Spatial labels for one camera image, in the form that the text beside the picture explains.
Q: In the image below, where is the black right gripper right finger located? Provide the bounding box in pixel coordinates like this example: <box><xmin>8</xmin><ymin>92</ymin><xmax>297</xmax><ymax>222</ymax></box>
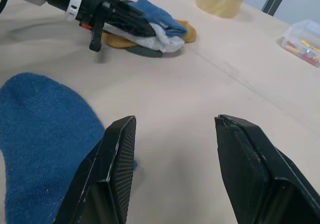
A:
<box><xmin>214</xmin><ymin>114</ymin><xmax>320</xmax><ymax>224</ymax></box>

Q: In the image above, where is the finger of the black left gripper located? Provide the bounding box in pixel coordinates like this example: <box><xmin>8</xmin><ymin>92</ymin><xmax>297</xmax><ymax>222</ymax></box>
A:
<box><xmin>113</xmin><ymin>0</ymin><xmax>146</xmax><ymax>19</ymax></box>
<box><xmin>102</xmin><ymin>10</ymin><xmax>157</xmax><ymax>38</ymax></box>

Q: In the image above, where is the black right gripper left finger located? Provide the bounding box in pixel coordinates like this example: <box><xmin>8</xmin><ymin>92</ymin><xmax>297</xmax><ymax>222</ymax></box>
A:
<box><xmin>53</xmin><ymin>115</ymin><xmax>137</xmax><ymax>224</ymax></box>

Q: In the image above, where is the dark grey sock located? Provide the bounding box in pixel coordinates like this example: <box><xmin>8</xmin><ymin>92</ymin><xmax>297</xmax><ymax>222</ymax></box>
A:
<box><xmin>124</xmin><ymin>44</ymin><xmax>166</xmax><ymax>59</ymax></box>

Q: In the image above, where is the light blue sock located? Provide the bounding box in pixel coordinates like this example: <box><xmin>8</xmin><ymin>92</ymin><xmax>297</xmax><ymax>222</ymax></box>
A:
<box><xmin>128</xmin><ymin>0</ymin><xmax>189</xmax><ymax>38</ymax></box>

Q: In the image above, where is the white sock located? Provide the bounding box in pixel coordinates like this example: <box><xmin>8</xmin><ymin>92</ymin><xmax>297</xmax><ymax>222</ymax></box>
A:
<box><xmin>104</xmin><ymin>21</ymin><xmax>186</xmax><ymax>54</ymax></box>

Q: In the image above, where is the pile of coloured socks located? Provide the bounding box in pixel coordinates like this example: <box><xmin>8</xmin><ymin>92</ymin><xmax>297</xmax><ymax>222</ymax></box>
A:
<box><xmin>102</xmin><ymin>19</ymin><xmax>198</xmax><ymax>50</ymax></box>

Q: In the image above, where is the dark blue sock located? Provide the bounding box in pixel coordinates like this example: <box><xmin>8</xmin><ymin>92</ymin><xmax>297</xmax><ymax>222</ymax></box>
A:
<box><xmin>0</xmin><ymin>72</ymin><xmax>139</xmax><ymax>224</ymax></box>

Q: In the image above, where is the clear packing tape roll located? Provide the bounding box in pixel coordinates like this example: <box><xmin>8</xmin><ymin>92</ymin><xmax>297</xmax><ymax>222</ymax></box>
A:
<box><xmin>195</xmin><ymin>0</ymin><xmax>245</xmax><ymax>19</ymax></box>

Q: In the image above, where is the clear plastic parts box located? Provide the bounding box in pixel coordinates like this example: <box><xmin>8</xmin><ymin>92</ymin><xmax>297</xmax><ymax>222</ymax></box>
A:
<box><xmin>280</xmin><ymin>19</ymin><xmax>320</xmax><ymax>69</ymax></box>

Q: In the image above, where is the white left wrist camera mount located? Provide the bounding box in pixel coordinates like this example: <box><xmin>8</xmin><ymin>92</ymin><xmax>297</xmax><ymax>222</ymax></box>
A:
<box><xmin>64</xmin><ymin>0</ymin><xmax>85</xmax><ymax>22</ymax></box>

